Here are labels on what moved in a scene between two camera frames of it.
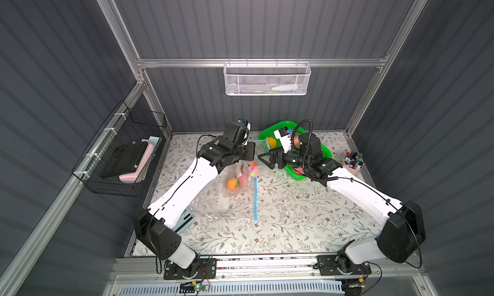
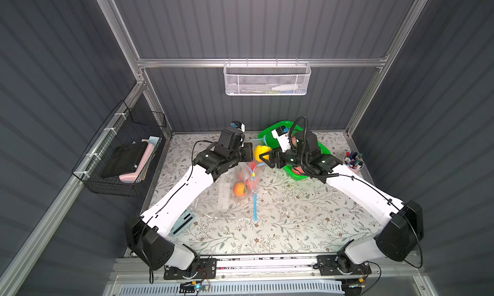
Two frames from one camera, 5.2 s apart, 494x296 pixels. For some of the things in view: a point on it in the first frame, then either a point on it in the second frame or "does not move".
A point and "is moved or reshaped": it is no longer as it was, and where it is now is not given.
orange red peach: [231, 183] → [240, 189]
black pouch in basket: [123, 159] does not move
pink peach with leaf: [253, 169] → [251, 184]
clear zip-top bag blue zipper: [233, 194] does not move
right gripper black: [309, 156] does not move
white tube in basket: [285, 87] does not move
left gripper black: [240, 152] does not move
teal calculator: [183, 221] does not move
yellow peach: [272, 142] is moved or reshaped
